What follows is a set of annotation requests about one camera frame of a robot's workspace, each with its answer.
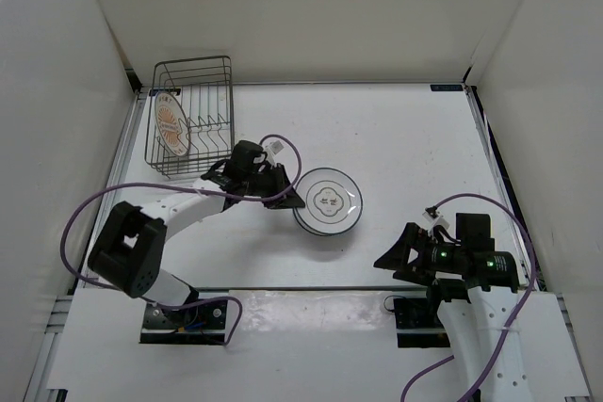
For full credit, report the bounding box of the white foam front board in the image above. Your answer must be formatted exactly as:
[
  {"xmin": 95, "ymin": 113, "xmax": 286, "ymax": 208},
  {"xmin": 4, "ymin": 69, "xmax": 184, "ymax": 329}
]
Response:
[{"xmin": 44, "ymin": 287, "xmax": 595, "ymax": 402}]

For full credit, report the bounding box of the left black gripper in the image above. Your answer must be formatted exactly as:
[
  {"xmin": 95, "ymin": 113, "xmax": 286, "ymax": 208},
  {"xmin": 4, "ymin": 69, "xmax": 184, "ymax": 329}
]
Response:
[{"xmin": 243, "ymin": 163, "xmax": 306, "ymax": 210}]

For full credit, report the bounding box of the white plate orange pattern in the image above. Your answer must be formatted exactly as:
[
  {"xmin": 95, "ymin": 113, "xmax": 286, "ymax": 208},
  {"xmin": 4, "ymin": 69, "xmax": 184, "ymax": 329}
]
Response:
[{"xmin": 154, "ymin": 91, "xmax": 190, "ymax": 157}]

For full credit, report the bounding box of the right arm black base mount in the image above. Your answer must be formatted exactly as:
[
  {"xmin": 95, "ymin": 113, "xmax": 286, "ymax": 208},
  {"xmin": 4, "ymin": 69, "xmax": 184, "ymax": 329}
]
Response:
[{"xmin": 383, "ymin": 295, "xmax": 450, "ymax": 348}]

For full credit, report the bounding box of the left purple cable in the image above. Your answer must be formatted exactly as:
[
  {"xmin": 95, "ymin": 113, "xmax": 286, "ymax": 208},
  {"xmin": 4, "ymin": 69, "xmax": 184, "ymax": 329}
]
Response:
[{"xmin": 62, "ymin": 134, "xmax": 244, "ymax": 346}]

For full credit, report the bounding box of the aluminium front rail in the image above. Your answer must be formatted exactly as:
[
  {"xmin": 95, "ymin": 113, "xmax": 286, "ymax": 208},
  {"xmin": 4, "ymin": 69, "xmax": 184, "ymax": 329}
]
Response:
[{"xmin": 74, "ymin": 282, "xmax": 538, "ymax": 292}]

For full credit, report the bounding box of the white plate green flower pattern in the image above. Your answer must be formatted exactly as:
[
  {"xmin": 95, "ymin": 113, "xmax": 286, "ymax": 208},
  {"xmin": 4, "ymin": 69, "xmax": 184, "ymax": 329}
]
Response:
[{"xmin": 293, "ymin": 210, "xmax": 362, "ymax": 237}]

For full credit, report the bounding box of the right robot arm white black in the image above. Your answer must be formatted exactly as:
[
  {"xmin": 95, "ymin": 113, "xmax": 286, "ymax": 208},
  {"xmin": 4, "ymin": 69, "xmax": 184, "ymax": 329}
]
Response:
[{"xmin": 373, "ymin": 208, "xmax": 533, "ymax": 401}]

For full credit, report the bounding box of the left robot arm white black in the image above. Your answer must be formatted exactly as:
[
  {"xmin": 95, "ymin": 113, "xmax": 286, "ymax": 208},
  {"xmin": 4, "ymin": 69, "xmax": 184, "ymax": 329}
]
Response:
[{"xmin": 88, "ymin": 134, "xmax": 305, "ymax": 327}]

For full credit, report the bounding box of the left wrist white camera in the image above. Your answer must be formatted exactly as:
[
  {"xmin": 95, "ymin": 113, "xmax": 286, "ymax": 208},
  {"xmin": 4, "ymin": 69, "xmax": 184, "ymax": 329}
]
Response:
[{"xmin": 260, "ymin": 139, "xmax": 285, "ymax": 158}]

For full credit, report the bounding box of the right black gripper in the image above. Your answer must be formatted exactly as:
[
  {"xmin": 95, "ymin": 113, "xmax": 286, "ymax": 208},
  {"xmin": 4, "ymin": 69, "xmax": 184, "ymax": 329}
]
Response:
[{"xmin": 373, "ymin": 222, "xmax": 464, "ymax": 286}]

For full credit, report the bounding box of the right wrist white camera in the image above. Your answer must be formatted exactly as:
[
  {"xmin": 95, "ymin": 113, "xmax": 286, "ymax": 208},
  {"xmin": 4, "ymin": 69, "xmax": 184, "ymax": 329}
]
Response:
[{"xmin": 423, "ymin": 206, "xmax": 449, "ymax": 231}]

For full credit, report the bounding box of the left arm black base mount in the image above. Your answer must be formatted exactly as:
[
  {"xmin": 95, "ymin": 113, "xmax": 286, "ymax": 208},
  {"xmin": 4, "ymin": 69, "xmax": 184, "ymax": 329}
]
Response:
[{"xmin": 139, "ymin": 296, "xmax": 229, "ymax": 346}]

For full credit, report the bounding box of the metal wire dish rack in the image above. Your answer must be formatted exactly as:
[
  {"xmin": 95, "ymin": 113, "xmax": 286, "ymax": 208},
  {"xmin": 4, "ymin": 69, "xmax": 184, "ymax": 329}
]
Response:
[{"xmin": 144, "ymin": 56, "xmax": 235, "ymax": 179}]

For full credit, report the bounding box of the wrist white camera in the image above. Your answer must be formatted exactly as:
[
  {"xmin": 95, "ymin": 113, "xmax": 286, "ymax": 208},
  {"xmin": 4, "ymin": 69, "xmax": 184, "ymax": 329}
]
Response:
[
  {"xmin": 423, "ymin": 206, "xmax": 449, "ymax": 231},
  {"xmin": 260, "ymin": 139, "xmax": 285, "ymax": 158}
]

